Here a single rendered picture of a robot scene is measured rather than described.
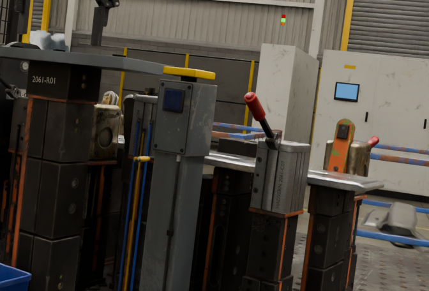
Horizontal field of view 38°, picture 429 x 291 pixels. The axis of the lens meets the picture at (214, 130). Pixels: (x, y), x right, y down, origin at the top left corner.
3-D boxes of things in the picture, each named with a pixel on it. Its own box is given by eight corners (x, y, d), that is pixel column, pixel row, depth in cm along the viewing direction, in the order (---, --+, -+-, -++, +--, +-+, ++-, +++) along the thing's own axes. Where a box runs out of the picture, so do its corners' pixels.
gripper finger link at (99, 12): (94, 7, 114) (97, 7, 115) (90, 45, 115) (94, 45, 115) (101, 6, 112) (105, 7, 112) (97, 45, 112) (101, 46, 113)
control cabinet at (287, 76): (277, 165, 1165) (293, 34, 1152) (305, 169, 1149) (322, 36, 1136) (243, 176, 937) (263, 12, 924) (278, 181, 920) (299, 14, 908)
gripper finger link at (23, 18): (31, -8, 104) (27, -9, 104) (27, 34, 105) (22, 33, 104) (25, -7, 107) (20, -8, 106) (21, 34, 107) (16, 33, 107)
